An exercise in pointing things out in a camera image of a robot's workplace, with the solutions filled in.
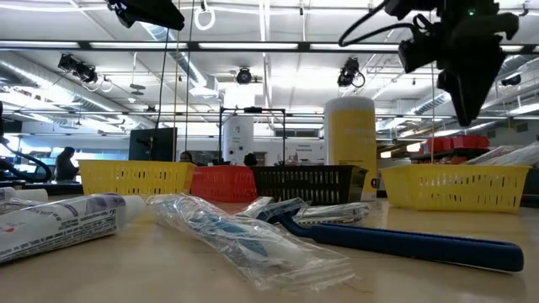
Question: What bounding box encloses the white blue toothpaste tube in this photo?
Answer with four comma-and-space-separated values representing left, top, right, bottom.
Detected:
0, 193, 147, 265

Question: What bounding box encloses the yellow canister white lid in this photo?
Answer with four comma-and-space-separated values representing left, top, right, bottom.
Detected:
323, 96, 378, 202

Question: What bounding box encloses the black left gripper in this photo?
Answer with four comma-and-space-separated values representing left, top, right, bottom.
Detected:
105, 0, 186, 32

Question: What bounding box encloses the red plastic basket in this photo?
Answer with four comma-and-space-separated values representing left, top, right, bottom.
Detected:
189, 164, 259, 204

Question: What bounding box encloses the black plastic basket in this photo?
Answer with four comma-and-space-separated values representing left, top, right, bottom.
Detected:
251, 164, 369, 206

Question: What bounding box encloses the orange toothbrush in clear wrap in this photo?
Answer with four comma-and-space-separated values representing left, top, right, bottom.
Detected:
465, 145, 523, 166

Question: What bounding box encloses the white cylindrical tank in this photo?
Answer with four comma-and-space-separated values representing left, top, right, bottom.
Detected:
221, 115, 255, 167

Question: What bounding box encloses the dark blue toothbrush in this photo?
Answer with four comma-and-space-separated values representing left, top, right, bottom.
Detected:
255, 205, 526, 274

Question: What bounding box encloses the clear small item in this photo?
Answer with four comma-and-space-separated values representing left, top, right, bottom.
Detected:
0, 199, 47, 215

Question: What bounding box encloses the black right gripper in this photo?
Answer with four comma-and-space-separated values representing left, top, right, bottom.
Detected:
385, 0, 521, 127

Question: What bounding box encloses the yellow plastic basket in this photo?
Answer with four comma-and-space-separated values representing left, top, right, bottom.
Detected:
77, 159, 198, 196
380, 163, 531, 213

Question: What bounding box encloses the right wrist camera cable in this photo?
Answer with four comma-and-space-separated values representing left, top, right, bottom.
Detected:
338, 0, 418, 48

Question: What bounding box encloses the yellow hanging cord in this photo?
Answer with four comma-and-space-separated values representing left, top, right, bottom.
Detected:
430, 62, 435, 164

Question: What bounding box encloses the white hanging cable ring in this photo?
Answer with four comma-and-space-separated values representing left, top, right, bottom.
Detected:
194, 2, 216, 32

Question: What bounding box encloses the black rig frame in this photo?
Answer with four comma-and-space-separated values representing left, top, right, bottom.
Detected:
217, 106, 287, 167

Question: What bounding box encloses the black monitor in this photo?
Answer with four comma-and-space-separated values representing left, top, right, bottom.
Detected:
128, 127, 179, 162

